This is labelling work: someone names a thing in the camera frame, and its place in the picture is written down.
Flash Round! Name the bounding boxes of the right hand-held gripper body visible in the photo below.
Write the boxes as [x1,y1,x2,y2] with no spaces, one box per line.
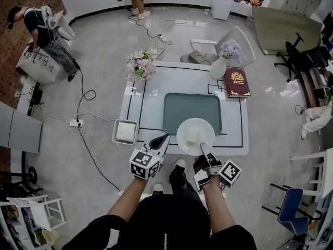
[194,159,242,192]

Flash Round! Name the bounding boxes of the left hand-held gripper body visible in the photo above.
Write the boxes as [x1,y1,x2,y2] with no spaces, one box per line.
[129,144,164,180]

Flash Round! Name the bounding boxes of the white round plate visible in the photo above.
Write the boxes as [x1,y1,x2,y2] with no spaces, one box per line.
[176,117,216,156]

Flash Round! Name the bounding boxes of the white cube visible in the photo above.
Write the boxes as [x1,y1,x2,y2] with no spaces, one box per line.
[185,127,200,143]

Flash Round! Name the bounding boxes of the person's right forearm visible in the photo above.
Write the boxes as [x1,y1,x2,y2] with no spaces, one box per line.
[201,176,236,235]

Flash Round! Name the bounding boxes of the person's left forearm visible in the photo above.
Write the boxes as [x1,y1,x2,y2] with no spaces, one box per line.
[108,177,149,222]

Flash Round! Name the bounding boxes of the person's right hand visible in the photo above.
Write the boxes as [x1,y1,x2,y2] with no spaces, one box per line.
[193,156,210,174]

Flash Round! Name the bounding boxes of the white square block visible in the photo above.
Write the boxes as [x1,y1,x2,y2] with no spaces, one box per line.
[116,121,137,142]

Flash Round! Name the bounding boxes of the white table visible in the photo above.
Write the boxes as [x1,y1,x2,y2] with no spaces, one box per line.
[119,60,250,156]

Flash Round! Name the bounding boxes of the person's black trousers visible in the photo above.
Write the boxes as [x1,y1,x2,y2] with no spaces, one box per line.
[153,165,202,200]

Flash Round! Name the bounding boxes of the green tray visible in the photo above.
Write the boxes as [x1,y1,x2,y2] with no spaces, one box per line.
[163,92,222,135]

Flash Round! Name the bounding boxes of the white square container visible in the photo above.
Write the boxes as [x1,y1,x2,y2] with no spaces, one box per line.
[112,119,139,145]

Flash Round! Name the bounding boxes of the person's black shirt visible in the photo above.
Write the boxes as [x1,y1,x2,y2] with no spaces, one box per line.
[61,194,258,250]

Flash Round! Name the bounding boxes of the blue chair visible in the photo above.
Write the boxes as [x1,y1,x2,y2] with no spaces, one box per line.
[262,187,323,236]

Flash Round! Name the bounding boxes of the red hardcover book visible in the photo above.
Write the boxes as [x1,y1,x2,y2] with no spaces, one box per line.
[223,66,251,99]

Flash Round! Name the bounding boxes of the pink flower bouquet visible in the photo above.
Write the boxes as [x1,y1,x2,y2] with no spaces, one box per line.
[125,47,159,83]

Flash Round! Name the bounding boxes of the grey box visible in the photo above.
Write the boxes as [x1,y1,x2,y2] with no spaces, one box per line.
[188,50,205,64]

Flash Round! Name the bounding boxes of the white desk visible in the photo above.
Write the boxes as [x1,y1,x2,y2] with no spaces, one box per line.
[290,147,333,200]

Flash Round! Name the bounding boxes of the purple flower bouquet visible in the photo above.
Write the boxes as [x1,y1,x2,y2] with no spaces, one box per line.
[219,39,244,64]

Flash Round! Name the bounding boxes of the black wheeled cart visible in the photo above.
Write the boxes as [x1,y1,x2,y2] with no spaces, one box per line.
[0,149,44,192]

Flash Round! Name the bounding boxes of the white shelf rack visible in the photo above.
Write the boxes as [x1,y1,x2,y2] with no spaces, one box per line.
[0,194,68,250]

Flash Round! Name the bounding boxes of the brown wooden bench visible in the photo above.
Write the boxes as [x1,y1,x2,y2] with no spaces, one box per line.
[299,66,328,109]

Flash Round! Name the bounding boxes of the white chair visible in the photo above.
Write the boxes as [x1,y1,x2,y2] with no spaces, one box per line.
[180,26,256,69]

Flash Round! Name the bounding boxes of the cream bucket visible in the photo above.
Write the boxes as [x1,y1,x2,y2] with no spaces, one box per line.
[41,229,60,246]

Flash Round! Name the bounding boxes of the black rack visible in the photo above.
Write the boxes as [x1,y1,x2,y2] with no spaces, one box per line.
[27,82,44,116]

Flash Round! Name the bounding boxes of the grey panel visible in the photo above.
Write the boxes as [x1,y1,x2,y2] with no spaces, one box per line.
[0,101,43,154]

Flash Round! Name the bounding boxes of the black office chair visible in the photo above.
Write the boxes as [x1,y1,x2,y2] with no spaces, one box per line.
[273,32,330,82]

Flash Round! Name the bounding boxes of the white cabinet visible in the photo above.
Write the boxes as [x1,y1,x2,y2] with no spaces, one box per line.
[15,47,67,85]

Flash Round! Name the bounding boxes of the beige board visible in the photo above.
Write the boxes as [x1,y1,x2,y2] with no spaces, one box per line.
[251,6,323,56]

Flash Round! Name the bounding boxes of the white water dispenser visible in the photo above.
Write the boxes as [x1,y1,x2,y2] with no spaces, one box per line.
[210,0,238,20]

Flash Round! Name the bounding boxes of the black cable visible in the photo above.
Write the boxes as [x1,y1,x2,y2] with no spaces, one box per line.
[76,61,123,195]

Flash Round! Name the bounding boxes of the white cable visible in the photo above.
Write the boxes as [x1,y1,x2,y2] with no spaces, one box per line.
[41,110,118,123]

